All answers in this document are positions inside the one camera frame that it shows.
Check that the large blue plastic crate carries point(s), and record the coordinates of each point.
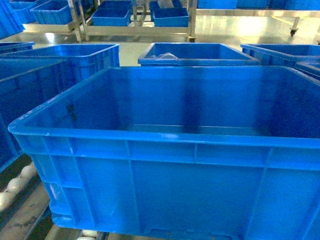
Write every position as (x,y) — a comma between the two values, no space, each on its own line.
(192,153)

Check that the dark blue crate upper shelf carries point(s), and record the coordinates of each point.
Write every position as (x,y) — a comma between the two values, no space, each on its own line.
(29,78)

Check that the blue crate behind centre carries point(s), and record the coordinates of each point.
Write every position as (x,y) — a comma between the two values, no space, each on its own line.
(194,54)

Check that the far blue bin right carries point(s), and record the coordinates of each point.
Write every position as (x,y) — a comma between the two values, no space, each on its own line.
(177,16)

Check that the blue bin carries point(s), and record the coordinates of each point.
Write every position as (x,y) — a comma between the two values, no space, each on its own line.
(177,16)
(113,13)

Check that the far blue bin left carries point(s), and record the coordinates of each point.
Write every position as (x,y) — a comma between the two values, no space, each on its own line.
(113,13)

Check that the far metal rack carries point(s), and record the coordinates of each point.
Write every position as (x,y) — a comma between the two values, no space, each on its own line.
(83,27)

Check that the blue crate behind right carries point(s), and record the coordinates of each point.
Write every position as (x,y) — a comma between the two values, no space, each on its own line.
(302,57)

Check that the blue crate behind left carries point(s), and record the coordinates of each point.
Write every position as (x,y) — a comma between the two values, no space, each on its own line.
(12,47)

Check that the metal roller flow rack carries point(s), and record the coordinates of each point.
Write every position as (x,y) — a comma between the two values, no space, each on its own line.
(28,217)

